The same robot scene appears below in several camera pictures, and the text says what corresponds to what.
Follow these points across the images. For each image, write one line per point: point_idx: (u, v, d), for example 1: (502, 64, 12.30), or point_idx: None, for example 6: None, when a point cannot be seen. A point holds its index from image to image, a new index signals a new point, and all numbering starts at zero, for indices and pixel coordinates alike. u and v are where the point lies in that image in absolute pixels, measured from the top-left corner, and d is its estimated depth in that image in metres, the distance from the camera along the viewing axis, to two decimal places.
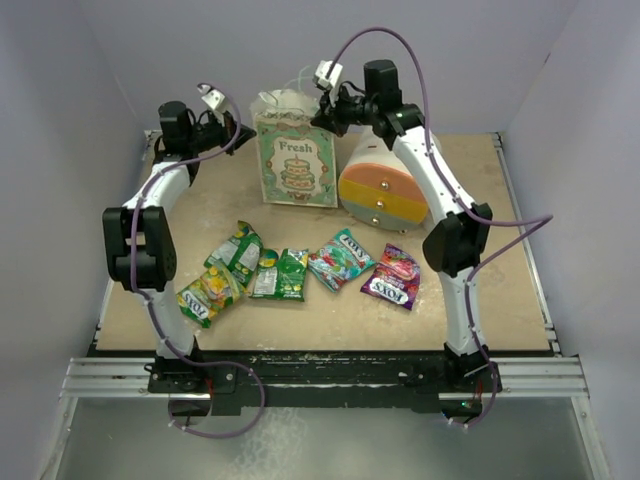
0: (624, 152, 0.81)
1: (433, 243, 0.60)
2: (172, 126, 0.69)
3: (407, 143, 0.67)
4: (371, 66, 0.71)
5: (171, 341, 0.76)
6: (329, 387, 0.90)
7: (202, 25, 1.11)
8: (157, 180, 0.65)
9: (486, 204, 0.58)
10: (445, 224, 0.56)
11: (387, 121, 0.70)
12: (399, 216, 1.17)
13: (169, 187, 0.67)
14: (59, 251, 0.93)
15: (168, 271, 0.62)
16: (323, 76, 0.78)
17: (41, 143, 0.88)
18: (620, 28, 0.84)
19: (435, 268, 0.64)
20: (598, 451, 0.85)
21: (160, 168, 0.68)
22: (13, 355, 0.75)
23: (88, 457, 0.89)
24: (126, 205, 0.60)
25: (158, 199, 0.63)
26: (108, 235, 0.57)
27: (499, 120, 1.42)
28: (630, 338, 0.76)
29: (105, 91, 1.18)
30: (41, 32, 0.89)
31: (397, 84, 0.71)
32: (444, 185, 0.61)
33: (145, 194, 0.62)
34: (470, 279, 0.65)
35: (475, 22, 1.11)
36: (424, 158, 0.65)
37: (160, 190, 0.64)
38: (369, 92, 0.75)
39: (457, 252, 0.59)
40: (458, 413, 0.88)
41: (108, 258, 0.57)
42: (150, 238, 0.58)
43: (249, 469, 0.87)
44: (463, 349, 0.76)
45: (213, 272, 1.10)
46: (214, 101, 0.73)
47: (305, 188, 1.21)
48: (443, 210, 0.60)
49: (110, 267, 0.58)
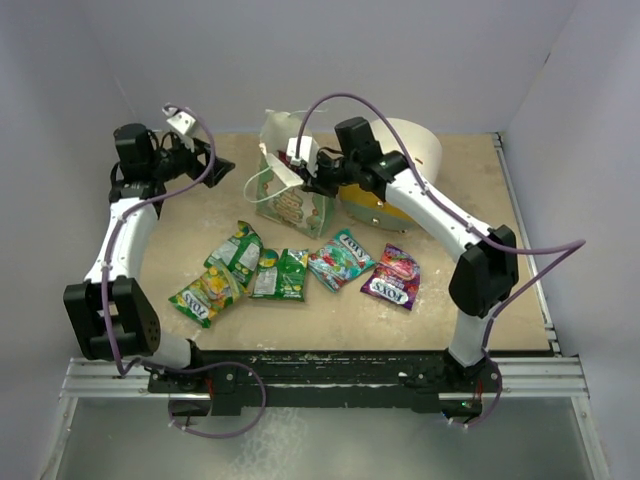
0: (624, 153, 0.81)
1: (460, 286, 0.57)
2: (133, 150, 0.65)
3: (399, 187, 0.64)
4: (340, 123, 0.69)
5: (170, 368, 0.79)
6: (329, 387, 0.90)
7: (202, 24, 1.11)
8: (120, 230, 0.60)
9: (504, 227, 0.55)
10: (468, 257, 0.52)
11: (373, 175, 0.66)
12: (398, 216, 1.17)
13: (135, 239, 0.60)
14: (58, 252, 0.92)
15: (151, 337, 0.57)
16: (294, 157, 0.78)
17: (41, 144, 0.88)
18: (621, 29, 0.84)
19: (468, 312, 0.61)
20: (597, 451, 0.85)
21: (117, 214, 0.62)
22: (13, 356, 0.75)
23: (88, 457, 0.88)
24: (89, 276, 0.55)
25: (125, 259, 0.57)
26: (77, 318, 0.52)
27: (499, 120, 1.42)
28: (631, 339, 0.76)
29: (104, 91, 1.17)
30: (41, 31, 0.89)
31: (372, 136, 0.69)
32: (453, 219, 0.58)
33: (108, 257, 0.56)
34: (495, 314, 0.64)
35: (476, 21, 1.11)
36: (421, 197, 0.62)
37: (125, 248, 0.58)
38: (344, 151, 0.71)
39: (491, 291, 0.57)
40: (458, 413, 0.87)
41: (81, 340, 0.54)
42: (124, 314, 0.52)
43: (249, 469, 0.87)
44: (471, 360, 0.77)
45: (213, 272, 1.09)
46: (182, 126, 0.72)
47: (293, 219, 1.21)
48: (459, 242, 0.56)
49: (86, 348, 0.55)
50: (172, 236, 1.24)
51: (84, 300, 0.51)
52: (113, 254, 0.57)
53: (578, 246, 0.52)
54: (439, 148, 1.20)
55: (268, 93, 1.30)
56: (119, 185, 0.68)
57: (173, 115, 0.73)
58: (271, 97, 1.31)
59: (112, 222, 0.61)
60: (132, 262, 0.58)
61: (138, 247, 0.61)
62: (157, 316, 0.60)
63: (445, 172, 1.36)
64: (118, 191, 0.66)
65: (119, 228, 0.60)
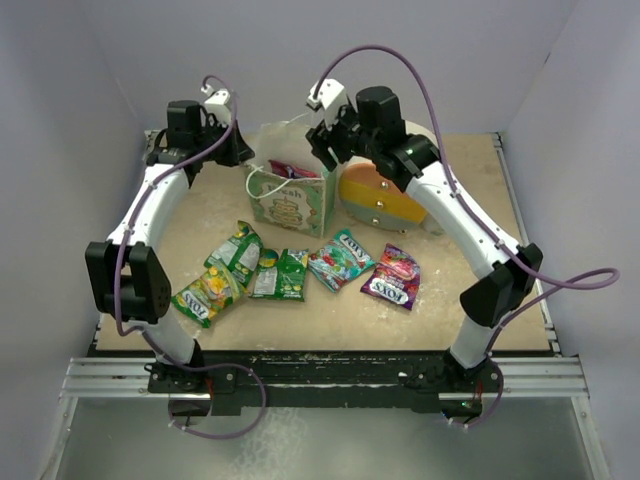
0: (625, 153, 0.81)
1: (476, 297, 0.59)
2: (181, 119, 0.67)
3: (427, 185, 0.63)
4: (366, 96, 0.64)
5: (169, 357, 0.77)
6: (329, 387, 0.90)
7: (202, 24, 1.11)
8: (149, 196, 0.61)
9: (531, 246, 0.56)
10: (495, 279, 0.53)
11: (397, 161, 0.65)
12: (398, 216, 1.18)
13: (162, 207, 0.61)
14: (59, 252, 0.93)
15: (160, 305, 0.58)
16: (312, 95, 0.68)
17: (42, 145, 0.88)
18: (622, 29, 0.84)
19: (478, 321, 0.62)
20: (598, 451, 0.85)
21: (148, 179, 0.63)
22: (13, 355, 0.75)
23: (88, 457, 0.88)
24: (111, 237, 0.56)
25: (148, 226, 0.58)
26: (94, 273, 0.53)
27: (499, 120, 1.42)
28: (631, 340, 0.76)
29: (105, 91, 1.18)
30: (41, 31, 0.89)
31: (399, 116, 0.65)
32: (482, 231, 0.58)
33: (132, 221, 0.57)
34: (503, 323, 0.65)
35: (475, 21, 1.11)
36: (450, 199, 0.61)
37: (150, 215, 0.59)
38: (365, 126, 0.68)
39: (505, 303, 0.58)
40: (458, 413, 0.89)
41: (96, 295, 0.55)
42: (136, 282, 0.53)
43: (249, 469, 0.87)
44: (472, 362, 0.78)
45: (213, 272, 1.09)
46: (220, 98, 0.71)
47: (293, 223, 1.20)
48: (487, 258, 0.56)
49: (99, 303, 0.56)
50: (172, 236, 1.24)
51: (103, 260, 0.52)
52: (138, 219, 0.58)
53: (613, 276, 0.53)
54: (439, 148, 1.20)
55: (268, 93, 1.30)
56: (159, 150, 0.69)
57: (209, 95, 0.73)
58: (271, 97, 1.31)
59: (143, 185, 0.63)
60: (154, 229, 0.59)
61: (165, 214, 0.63)
62: (169, 285, 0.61)
63: None
64: (156, 154, 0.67)
65: (148, 194, 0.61)
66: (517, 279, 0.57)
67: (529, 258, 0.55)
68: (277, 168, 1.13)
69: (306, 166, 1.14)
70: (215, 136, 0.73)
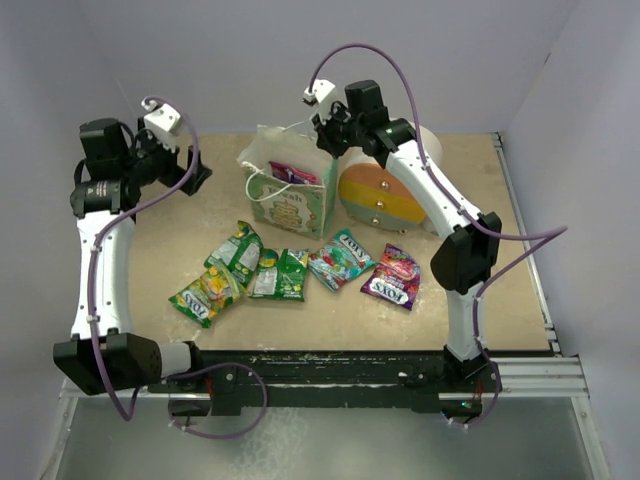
0: (625, 154, 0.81)
1: (440, 261, 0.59)
2: (101, 145, 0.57)
3: (401, 158, 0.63)
4: (351, 84, 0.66)
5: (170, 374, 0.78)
6: (329, 387, 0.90)
7: (200, 25, 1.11)
8: (97, 264, 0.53)
9: (492, 214, 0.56)
10: (455, 238, 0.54)
11: (377, 139, 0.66)
12: (399, 216, 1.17)
13: (118, 268, 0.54)
14: (58, 253, 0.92)
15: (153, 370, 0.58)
16: (307, 90, 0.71)
17: (41, 145, 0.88)
18: (622, 31, 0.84)
19: (447, 287, 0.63)
20: (597, 451, 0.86)
21: (87, 240, 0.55)
22: (13, 356, 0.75)
23: (88, 458, 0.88)
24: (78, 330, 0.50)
25: (112, 301, 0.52)
26: (73, 371, 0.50)
27: (500, 120, 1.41)
28: (631, 341, 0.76)
29: (104, 91, 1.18)
30: (40, 32, 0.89)
31: (381, 101, 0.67)
32: (447, 198, 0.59)
33: (93, 304, 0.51)
34: (478, 294, 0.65)
35: (475, 21, 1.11)
36: (421, 172, 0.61)
37: (109, 289, 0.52)
38: (352, 115, 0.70)
39: (469, 268, 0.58)
40: (458, 413, 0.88)
41: (84, 386, 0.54)
42: (123, 368, 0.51)
43: (249, 469, 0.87)
44: (466, 355, 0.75)
45: (213, 272, 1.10)
46: (166, 122, 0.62)
47: (293, 224, 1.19)
48: (449, 223, 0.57)
49: (89, 389, 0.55)
50: (172, 236, 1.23)
51: (79, 361, 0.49)
52: (98, 298, 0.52)
53: (555, 233, 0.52)
54: (439, 147, 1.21)
55: (267, 93, 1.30)
56: (83, 188, 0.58)
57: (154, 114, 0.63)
58: (271, 97, 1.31)
59: (85, 250, 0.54)
60: (119, 299, 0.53)
61: (123, 270, 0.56)
62: (152, 344, 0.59)
63: (446, 172, 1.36)
64: (82, 194, 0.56)
65: (96, 263, 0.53)
66: (479, 241, 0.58)
67: (488, 224, 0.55)
68: (277, 170, 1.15)
69: (306, 169, 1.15)
70: (148, 160, 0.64)
